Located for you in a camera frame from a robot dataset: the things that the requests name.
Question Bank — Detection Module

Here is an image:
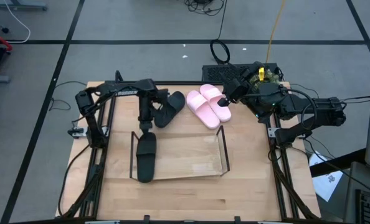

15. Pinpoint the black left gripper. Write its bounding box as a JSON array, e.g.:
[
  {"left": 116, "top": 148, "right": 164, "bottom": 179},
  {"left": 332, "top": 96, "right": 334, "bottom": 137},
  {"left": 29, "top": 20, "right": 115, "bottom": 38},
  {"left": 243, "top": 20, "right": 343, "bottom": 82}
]
[{"left": 137, "top": 105, "right": 157, "bottom": 136}]

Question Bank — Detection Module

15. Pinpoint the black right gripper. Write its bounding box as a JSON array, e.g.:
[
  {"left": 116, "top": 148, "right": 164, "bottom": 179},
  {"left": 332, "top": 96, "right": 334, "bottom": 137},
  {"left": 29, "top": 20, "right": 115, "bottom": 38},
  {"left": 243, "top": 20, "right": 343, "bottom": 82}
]
[{"left": 217, "top": 77, "right": 250, "bottom": 108}]

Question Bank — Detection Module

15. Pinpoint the pink slide sandal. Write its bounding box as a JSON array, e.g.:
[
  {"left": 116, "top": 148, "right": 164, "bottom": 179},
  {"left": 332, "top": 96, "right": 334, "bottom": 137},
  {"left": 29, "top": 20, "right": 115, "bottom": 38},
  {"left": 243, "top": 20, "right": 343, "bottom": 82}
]
[
  {"left": 186, "top": 90, "right": 221, "bottom": 130},
  {"left": 199, "top": 83, "right": 232, "bottom": 123}
]

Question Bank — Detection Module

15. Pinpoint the black slide sandal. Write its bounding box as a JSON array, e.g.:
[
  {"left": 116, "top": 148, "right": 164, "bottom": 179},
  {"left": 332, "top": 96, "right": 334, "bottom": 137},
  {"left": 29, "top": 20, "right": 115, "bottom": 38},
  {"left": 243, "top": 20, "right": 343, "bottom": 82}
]
[
  {"left": 153, "top": 90, "right": 186, "bottom": 129},
  {"left": 135, "top": 131, "right": 158, "bottom": 184}
]

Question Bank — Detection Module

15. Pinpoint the black computer case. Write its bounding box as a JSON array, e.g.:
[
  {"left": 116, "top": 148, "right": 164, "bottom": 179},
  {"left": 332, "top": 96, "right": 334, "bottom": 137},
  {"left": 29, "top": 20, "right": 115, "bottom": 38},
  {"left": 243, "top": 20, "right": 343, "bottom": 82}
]
[{"left": 201, "top": 62, "right": 280, "bottom": 83}]

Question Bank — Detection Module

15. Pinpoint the green potted plant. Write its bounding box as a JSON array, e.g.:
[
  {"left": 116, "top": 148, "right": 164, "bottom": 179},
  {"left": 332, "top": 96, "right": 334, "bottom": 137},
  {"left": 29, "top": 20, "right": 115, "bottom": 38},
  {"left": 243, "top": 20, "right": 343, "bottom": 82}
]
[{"left": 250, "top": 68, "right": 281, "bottom": 91}]

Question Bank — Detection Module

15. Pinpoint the black desk edge bar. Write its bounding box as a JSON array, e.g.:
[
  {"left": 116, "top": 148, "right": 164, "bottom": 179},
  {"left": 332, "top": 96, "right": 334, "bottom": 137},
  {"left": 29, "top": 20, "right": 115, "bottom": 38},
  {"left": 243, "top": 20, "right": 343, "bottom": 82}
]
[{"left": 309, "top": 148, "right": 368, "bottom": 179}]

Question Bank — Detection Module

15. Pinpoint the white paper sheet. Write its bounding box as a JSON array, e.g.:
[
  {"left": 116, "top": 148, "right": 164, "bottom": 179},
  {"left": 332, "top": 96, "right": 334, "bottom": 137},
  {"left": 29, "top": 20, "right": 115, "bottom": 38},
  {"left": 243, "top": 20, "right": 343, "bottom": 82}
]
[{"left": 308, "top": 150, "right": 344, "bottom": 203}]

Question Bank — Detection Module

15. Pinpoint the grey desk foot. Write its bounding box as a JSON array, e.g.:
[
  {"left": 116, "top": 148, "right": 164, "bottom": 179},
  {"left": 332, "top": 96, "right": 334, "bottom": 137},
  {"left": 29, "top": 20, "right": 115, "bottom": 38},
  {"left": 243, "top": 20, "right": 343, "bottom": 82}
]
[{"left": 0, "top": 0, "right": 47, "bottom": 11}]

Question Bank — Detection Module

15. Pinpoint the black coiled cable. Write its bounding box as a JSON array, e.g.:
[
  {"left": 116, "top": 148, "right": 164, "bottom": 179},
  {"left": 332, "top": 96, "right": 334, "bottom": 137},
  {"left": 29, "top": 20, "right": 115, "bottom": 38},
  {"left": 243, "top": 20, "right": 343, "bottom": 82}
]
[{"left": 209, "top": 0, "right": 232, "bottom": 65}]

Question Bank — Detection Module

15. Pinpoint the black aluminium table frame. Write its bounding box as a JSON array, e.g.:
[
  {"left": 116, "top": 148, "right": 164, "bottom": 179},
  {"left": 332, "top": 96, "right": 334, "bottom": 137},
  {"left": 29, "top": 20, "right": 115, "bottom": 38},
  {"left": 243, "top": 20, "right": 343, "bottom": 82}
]
[{"left": 55, "top": 70, "right": 322, "bottom": 224}]

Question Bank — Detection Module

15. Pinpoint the wooden shelf with black frame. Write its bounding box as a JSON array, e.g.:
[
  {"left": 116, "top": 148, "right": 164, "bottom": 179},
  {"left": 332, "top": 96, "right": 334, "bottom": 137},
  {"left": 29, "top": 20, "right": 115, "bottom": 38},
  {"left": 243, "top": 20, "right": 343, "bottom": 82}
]
[{"left": 129, "top": 125, "right": 231, "bottom": 183}]

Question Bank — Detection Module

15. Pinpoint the yellow cable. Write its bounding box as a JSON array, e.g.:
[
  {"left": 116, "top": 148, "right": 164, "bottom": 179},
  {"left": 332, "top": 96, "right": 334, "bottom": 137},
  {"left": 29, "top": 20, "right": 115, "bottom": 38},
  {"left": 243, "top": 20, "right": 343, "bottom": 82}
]
[{"left": 265, "top": 0, "right": 287, "bottom": 64}]

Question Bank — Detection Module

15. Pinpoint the thin black floor cable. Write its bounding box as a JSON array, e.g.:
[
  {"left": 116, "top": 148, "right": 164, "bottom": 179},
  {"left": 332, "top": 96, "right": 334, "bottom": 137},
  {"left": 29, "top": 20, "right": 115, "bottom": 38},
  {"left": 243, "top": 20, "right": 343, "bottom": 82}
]
[{"left": 48, "top": 80, "right": 88, "bottom": 112}]

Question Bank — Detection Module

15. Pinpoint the black cable tangle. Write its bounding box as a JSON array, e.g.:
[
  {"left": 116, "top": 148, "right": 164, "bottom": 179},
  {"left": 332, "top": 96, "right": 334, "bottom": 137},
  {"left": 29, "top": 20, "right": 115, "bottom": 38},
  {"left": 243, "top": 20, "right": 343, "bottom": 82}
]
[{"left": 184, "top": 0, "right": 226, "bottom": 17}]

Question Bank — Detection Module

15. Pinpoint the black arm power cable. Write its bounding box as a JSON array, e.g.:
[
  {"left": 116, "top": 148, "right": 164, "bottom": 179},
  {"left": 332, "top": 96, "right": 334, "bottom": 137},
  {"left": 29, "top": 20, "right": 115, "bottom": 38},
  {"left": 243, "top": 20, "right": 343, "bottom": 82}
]
[{"left": 57, "top": 144, "right": 91, "bottom": 217}]

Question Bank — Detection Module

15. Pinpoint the black desk cable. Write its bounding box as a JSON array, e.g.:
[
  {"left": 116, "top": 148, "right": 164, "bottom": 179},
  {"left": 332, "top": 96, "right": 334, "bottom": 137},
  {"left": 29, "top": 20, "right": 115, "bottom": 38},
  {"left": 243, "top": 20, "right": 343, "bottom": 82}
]
[{"left": 302, "top": 136, "right": 370, "bottom": 197}]

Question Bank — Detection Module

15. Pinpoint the white cable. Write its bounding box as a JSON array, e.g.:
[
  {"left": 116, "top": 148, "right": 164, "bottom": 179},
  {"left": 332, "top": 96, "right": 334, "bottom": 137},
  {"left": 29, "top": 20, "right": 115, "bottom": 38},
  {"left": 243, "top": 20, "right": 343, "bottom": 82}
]
[{"left": 2, "top": 0, "right": 32, "bottom": 44}]

